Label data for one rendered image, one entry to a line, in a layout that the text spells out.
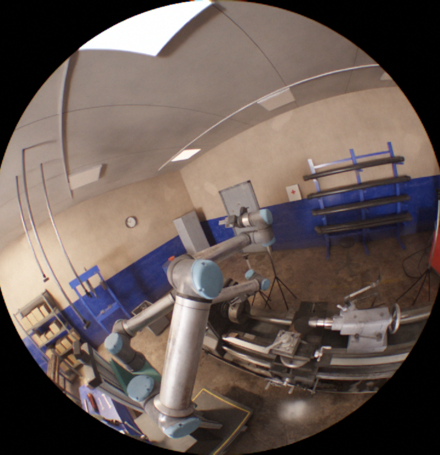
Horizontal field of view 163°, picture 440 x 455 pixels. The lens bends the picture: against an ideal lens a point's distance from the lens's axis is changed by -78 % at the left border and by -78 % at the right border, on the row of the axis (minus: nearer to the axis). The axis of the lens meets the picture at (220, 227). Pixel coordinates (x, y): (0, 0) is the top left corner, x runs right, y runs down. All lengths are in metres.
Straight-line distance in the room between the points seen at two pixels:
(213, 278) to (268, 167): 3.63
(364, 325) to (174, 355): 1.14
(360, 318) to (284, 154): 3.43
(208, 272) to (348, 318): 1.07
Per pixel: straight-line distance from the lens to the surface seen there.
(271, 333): 1.77
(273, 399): 2.24
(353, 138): 3.86
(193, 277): 0.44
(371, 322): 1.28
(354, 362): 1.48
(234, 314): 1.48
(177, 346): 0.49
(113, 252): 4.35
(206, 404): 2.11
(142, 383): 0.80
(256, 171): 4.06
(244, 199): 4.33
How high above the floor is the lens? 2.20
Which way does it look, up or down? 13 degrees down
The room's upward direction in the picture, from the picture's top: 22 degrees counter-clockwise
